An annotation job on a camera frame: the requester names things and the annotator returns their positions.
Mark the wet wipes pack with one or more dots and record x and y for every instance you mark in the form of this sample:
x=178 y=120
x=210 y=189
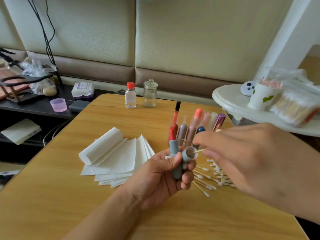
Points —
x=82 y=90

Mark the white round side table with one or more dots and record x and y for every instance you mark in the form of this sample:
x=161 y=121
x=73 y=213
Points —
x=232 y=105

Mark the pile of cotton swabs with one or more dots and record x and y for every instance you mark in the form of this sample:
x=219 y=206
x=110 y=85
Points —
x=220 y=172

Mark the clear acrylic lipstick organizer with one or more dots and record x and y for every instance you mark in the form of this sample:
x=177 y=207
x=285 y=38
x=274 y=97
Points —
x=197 y=117

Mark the black clip tool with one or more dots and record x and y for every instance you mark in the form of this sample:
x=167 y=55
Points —
x=6 y=55

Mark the grey-blue lipstick cap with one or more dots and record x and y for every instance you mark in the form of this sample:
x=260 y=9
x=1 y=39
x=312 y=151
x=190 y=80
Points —
x=189 y=154

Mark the small purple plastic cup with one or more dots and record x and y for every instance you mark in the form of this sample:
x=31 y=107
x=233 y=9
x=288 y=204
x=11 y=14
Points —
x=58 y=105

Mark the white tissue sheet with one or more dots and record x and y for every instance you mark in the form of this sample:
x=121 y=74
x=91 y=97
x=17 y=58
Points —
x=168 y=157

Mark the clear bottle red cap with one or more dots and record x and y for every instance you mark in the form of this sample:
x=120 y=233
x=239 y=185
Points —
x=130 y=96

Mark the person's left forearm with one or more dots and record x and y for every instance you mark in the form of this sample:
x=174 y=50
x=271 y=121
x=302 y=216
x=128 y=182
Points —
x=100 y=227

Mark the person's right hand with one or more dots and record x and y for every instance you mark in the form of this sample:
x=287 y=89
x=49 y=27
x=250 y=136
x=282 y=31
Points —
x=265 y=165

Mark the glass jar with lid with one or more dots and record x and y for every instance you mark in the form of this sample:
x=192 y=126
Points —
x=150 y=95

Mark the white power bank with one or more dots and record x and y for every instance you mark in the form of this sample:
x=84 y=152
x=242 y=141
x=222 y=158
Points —
x=21 y=131

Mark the person's left hand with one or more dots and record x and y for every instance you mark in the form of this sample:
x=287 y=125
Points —
x=155 y=182

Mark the red lipstick grey-blue tube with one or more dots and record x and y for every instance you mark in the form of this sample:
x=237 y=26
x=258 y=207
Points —
x=174 y=147

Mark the black low shelf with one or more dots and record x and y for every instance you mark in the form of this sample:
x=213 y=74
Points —
x=40 y=117

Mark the white panda figure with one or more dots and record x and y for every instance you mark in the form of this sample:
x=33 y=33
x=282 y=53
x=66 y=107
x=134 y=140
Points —
x=247 y=88

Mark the stack of white tissues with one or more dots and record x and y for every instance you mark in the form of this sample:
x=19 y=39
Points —
x=117 y=160

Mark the red lipstick navy tube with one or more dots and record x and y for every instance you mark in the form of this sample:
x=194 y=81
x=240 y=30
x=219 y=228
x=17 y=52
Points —
x=199 y=130

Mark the pink tray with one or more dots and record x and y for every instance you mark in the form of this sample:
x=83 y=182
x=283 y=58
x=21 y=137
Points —
x=5 y=87

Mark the crumpled clear plastic bag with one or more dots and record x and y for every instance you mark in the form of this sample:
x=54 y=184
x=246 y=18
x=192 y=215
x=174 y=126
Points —
x=35 y=70

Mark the beige padded backrest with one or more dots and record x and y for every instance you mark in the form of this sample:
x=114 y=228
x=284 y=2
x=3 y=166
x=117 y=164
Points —
x=205 y=35

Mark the red lipstick dusty pink tube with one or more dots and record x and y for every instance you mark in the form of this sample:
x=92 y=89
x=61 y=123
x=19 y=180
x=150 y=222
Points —
x=190 y=133

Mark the red lipstick mauve tube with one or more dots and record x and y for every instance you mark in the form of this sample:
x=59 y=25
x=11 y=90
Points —
x=182 y=135

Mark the white mug green leaf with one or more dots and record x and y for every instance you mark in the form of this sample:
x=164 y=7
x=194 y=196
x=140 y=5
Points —
x=262 y=97

